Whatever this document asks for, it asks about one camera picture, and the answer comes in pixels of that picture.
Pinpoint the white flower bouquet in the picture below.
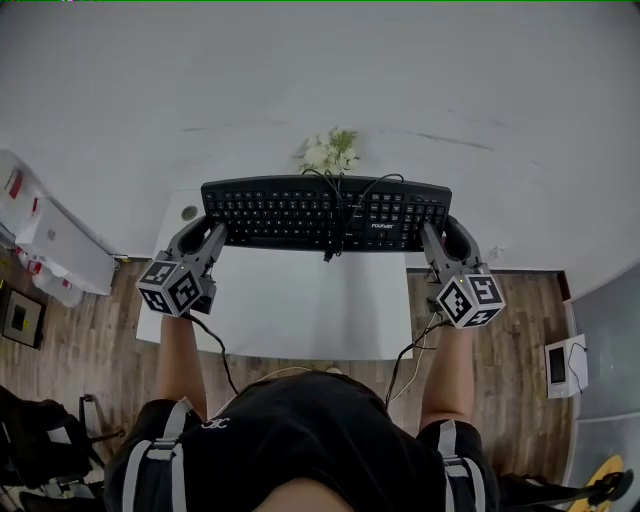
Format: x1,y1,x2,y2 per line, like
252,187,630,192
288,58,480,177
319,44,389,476
291,126,362,176

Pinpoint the grey harness strap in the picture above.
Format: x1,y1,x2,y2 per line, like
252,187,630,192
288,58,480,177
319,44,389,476
121,396,195,512
437,418,487,512

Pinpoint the white desk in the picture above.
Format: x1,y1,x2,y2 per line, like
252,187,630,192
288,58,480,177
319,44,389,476
135,187,416,363

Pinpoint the person's right forearm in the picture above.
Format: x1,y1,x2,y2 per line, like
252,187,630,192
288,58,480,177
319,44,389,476
417,323,477,435

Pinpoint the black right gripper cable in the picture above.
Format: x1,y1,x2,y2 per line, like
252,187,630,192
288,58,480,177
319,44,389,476
383,298,455,412

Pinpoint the person's left forearm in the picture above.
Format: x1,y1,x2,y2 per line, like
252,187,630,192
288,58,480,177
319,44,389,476
154,313,210,422

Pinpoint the person's black shirt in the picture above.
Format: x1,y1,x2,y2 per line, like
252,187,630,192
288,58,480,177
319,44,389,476
101,370,502,512

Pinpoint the yellow round table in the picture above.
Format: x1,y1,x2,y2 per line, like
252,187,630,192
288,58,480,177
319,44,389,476
581,453,625,502

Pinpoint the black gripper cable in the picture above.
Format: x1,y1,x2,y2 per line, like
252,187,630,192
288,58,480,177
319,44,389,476
183,311,241,397
383,298,455,412

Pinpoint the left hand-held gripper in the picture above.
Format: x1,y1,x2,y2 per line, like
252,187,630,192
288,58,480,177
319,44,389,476
135,215,230,319

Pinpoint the thin black device cable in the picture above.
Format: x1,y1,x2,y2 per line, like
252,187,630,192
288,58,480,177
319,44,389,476
566,341,590,397

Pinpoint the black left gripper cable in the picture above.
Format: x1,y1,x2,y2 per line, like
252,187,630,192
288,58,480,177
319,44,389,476
183,311,241,397

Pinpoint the clear water jug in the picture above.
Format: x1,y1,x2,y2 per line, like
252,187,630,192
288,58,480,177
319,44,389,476
13,248,85,308
0,148,47,242

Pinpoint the black framed box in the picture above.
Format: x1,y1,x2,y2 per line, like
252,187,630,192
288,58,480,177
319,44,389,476
0,286,48,351

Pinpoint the white power cable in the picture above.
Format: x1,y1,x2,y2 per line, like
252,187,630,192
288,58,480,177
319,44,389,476
218,309,440,417

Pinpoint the black keyboard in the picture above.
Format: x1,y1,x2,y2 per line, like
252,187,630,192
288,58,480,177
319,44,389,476
200,168,454,264

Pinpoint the black office chair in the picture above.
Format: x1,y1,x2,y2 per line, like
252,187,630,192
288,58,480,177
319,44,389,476
498,467,637,512
0,383,125,512

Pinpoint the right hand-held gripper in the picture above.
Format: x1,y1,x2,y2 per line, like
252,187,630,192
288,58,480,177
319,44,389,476
419,215,507,331

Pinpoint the white screen device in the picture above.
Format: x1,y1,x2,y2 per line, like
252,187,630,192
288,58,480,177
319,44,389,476
543,333,590,401

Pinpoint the white boxes pile left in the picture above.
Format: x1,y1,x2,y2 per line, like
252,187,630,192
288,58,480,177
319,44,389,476
13,198,117,297

